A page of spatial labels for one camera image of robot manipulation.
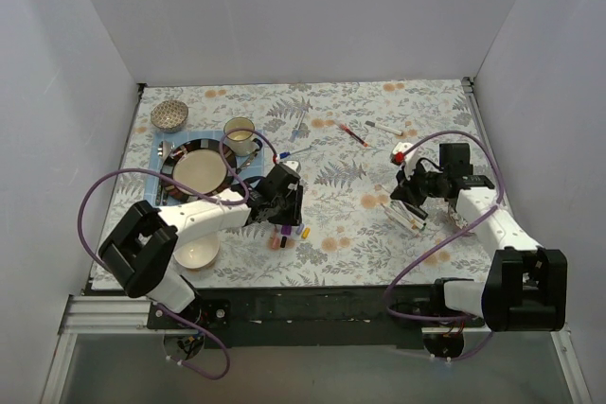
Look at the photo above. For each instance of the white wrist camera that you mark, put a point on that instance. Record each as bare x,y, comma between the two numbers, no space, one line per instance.
291,164
405,157

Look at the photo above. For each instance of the cream mug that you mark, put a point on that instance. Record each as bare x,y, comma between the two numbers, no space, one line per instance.
240,136

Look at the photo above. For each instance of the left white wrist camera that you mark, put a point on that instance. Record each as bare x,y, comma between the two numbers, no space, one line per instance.
291,164

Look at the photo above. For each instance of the light blue pen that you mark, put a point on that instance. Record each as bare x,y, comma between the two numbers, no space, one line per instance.
297,127

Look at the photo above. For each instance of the grey cap marker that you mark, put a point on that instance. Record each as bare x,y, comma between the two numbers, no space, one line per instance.
383,128

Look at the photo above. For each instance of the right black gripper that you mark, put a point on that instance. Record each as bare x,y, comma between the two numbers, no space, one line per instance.
408,191

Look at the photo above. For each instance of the orange cap marker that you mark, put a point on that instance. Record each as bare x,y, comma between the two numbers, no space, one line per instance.
408,223

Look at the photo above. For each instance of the patterned grey bowl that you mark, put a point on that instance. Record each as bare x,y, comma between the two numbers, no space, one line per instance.
170,116

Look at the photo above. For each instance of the aluminium frame rail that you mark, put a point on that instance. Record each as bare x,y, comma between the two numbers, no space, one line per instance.
221,310

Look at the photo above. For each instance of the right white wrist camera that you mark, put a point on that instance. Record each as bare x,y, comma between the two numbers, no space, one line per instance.
405,157

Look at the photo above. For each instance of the purple cap marker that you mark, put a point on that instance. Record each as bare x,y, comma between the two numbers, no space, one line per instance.
417,212

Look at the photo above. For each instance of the floral dark bowl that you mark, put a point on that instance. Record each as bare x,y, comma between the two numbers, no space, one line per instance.
456,219

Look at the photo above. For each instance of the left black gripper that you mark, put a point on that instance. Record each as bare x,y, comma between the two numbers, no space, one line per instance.
288,208

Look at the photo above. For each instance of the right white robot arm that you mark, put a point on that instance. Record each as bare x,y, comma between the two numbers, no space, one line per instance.
525,289

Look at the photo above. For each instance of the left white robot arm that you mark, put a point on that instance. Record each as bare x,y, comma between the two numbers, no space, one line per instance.
139,249

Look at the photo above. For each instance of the blue cap pen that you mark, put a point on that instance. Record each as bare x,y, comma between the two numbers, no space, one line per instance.
286,154

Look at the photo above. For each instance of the yellow cap marker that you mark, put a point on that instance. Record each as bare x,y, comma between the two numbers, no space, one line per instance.
410,222

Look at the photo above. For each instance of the plain cream bowl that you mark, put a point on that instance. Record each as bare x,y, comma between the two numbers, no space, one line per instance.
199,253

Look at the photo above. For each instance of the floral tablecloth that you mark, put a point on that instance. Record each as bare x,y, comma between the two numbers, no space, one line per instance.
347,186

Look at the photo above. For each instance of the dark rimmed plate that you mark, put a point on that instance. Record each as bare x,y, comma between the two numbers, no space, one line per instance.
198,164

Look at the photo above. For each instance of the pink cap marker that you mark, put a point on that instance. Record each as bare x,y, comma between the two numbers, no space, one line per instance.
391,213

